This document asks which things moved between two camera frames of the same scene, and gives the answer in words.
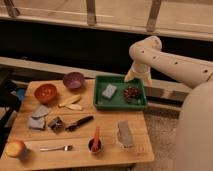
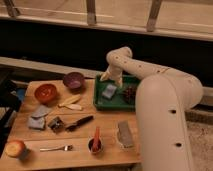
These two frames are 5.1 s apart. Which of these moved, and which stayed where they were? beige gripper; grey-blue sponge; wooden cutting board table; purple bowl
Moved: beige gripper
Stayed: grey-blue sponge; purple bowl; wooden cutting board table
